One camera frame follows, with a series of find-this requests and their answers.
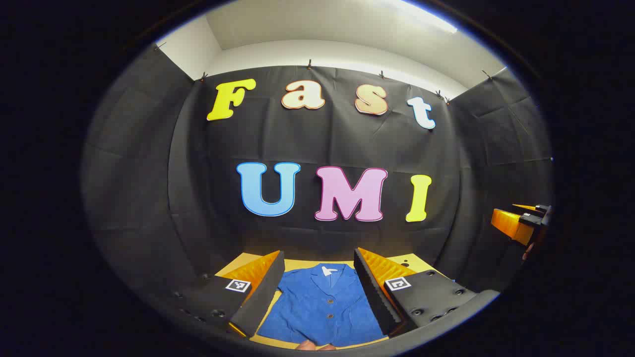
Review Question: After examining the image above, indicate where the blue button shirt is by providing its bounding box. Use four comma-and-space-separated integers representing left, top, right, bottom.
256, 263, 386, 348

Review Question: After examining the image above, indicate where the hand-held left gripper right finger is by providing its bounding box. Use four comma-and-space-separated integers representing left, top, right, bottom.
353, 247, 501, 338

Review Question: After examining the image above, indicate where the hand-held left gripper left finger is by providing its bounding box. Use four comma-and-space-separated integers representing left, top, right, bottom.
171, 250, 286, 339

